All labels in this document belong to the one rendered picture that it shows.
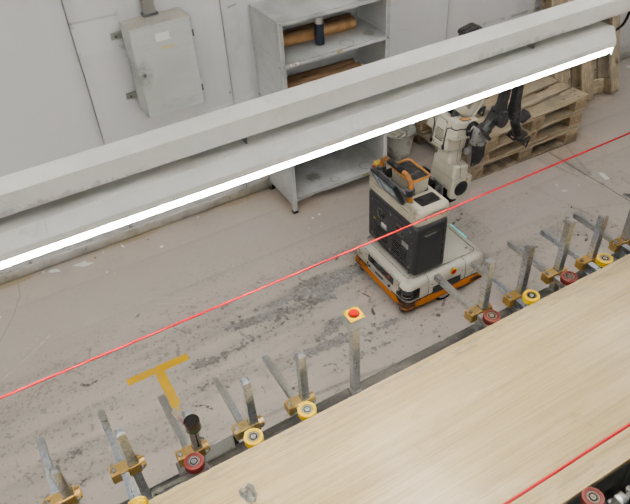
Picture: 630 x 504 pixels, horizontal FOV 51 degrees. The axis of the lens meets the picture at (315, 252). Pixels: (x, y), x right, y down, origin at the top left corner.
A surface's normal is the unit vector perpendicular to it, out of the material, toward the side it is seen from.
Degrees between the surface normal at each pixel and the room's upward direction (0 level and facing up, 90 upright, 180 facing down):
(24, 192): 90
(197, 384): 0
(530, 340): 0
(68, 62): 90
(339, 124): 61
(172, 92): 90
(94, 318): 0
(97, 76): 90
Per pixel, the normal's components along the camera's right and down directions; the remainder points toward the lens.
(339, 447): -0.05, -0.76
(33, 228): 0.41, 0.11
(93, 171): 0.50, 0.55
